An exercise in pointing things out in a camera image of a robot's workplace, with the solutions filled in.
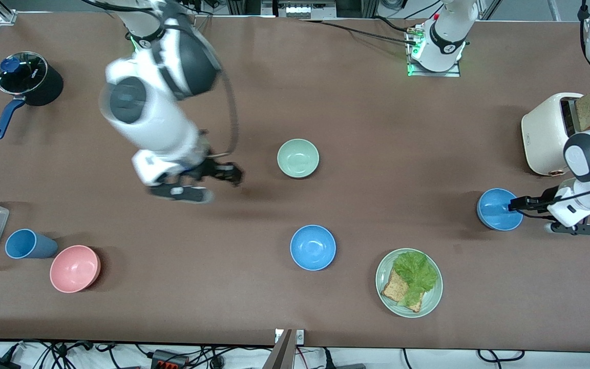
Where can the brown bread slice on plate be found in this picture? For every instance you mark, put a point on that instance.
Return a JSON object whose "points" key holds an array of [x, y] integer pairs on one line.
{"points": [[393, 289]]}

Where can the white power strip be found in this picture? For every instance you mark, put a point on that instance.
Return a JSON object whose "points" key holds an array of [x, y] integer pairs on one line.
{"points": [[302, 10]]}

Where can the white bracket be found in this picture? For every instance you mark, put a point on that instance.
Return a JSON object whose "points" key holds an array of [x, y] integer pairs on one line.
{"points": [[299, 336]]}

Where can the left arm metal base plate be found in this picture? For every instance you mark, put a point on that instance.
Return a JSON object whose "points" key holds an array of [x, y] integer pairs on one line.
{"points": [[436, 74]]}

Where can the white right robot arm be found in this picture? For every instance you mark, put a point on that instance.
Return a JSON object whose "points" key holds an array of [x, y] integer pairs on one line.
{"points": [[156, 118]]}

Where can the green plate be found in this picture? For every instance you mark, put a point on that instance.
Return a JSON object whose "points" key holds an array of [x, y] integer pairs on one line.
{"points": [[430, 302]]}

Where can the green lettuce leaf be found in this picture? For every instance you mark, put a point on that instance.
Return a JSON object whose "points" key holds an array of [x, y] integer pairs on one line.
{"points": [[417, 271]]}

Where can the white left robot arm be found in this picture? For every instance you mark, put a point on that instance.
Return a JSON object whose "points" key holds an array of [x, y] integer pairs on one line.
{"points": [[589, 154]]}

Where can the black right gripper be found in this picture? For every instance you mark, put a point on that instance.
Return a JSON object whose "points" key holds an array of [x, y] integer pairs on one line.
{"points": [[208, 169]]}

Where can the black red power strip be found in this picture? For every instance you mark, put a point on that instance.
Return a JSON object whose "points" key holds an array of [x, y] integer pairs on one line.
{"points": [[169, 360]]}

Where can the grey metal bar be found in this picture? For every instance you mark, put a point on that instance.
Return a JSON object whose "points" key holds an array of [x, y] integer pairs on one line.
{"points": [[279, 353]]}

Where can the cream toaster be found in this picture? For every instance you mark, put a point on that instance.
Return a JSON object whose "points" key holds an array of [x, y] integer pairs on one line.
{"points": [[543, 133]]}

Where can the pink bowl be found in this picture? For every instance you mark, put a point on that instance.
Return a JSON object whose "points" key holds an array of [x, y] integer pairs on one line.
{"points": [[74, 269]]}

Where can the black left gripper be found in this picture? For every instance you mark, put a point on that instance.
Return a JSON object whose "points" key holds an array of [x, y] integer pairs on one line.
{"points": [[548, 198]]}

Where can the blue cup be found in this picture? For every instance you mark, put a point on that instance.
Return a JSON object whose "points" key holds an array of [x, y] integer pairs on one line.
{"points": [[28, 245]]}

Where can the green bowl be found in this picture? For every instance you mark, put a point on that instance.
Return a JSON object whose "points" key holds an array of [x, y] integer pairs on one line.
{"points": [[298, 159]]}

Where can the aluminium frame profile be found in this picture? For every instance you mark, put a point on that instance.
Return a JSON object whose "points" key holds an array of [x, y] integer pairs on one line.
{"points": [[3, 13]]}

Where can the blue bowl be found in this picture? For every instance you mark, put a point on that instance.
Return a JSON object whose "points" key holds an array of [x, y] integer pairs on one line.
{"points": [[494, 212], [313, 247]]}

